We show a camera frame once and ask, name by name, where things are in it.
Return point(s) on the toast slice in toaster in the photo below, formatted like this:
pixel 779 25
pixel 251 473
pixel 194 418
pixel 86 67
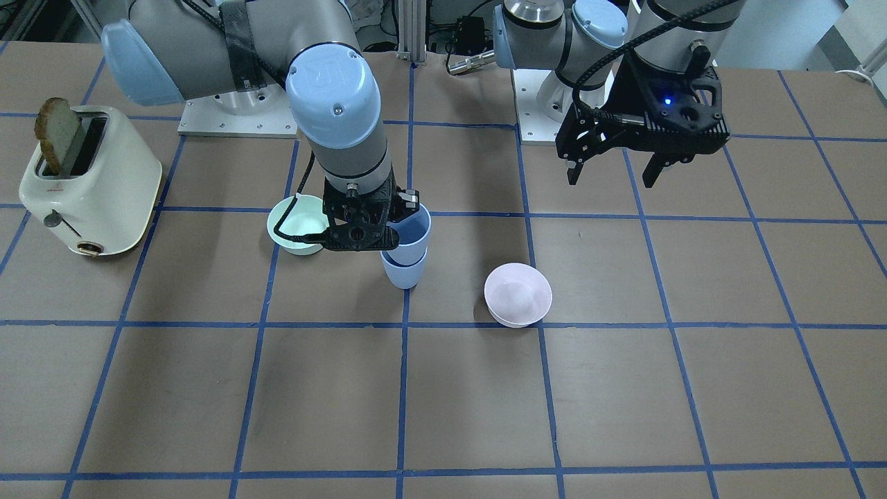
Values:
pixel 56 128

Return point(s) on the blue cup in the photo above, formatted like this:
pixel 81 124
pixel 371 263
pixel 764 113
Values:
pixel 403 276
pixel 414 234

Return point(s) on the green bowl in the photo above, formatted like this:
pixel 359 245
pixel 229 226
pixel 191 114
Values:
pixel 307 217

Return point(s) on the aluminium frame post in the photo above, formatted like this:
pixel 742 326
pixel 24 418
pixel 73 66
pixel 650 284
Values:
pixel 412 30

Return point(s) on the cream white toaster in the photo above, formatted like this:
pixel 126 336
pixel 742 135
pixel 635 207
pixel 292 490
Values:
pixel 102 201

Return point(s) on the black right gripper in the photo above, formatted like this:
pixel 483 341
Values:
pixel 409 201

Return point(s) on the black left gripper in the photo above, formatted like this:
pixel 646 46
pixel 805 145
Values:
pixel 629 91

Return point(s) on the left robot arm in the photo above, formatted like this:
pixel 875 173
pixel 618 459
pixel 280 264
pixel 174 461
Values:
pixel 584 42

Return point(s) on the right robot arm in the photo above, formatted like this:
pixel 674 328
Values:
pixel 168 52

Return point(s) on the pink bowl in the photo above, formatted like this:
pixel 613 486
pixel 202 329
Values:
pixel 517 295

